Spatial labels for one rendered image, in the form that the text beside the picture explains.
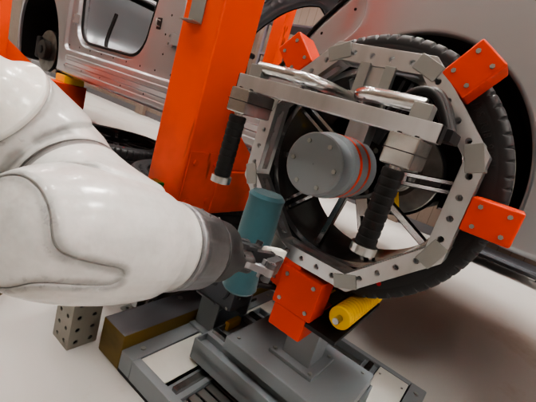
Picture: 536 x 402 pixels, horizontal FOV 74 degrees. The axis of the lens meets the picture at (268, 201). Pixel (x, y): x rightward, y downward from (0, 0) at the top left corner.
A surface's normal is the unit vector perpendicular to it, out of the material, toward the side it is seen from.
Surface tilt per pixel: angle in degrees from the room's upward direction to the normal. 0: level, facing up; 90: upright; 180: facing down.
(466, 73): 90
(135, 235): 67
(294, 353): 90
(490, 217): 90
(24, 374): 0
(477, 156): 90
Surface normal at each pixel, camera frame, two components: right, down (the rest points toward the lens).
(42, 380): 0.29, -0.93
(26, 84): 0.64, -0.44
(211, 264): 0.83, 0.34
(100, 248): 0.80, 0.13
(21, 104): 0.48, -0.23
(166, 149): -0.58, 0.03
